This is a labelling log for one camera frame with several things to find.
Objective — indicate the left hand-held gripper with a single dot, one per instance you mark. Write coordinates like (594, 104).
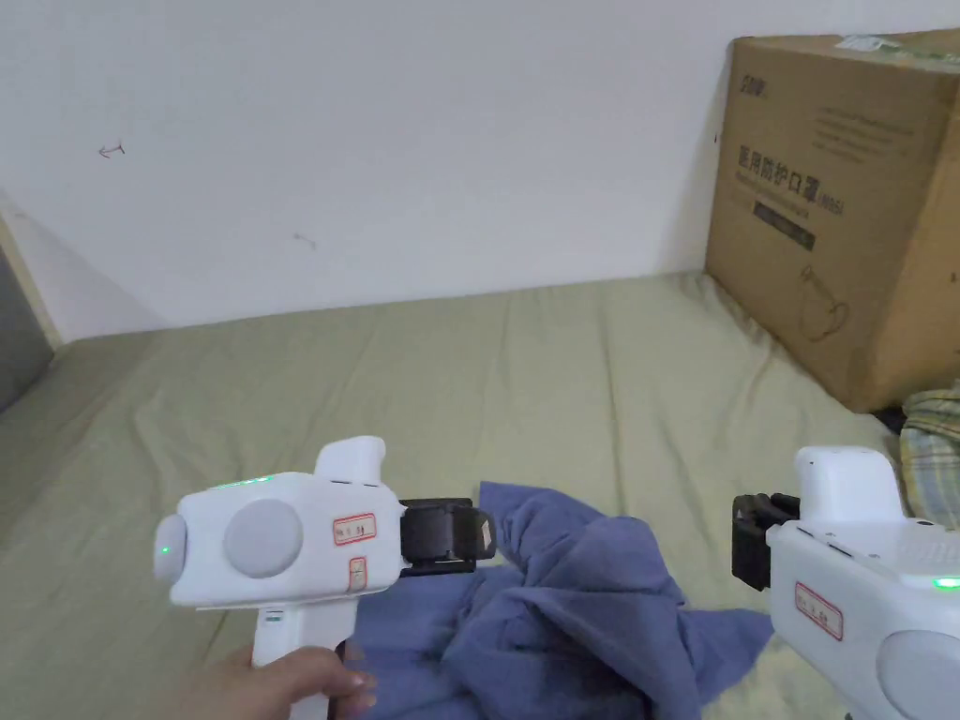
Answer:
(262, 536)

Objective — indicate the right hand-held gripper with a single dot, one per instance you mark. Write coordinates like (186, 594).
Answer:
(847, 555)

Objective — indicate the person's left hand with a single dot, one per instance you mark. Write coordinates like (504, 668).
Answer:
(247, 686)

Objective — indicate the blue garment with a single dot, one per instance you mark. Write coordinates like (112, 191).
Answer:
(570, 630)

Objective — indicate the plaid yellow green cloth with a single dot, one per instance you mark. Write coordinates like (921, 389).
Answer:
(934, 442)

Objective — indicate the bed with pale green sheet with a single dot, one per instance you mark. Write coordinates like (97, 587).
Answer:
(300, 375)

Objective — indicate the large brown cardboard carton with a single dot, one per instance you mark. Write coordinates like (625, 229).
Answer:
(825, 225)

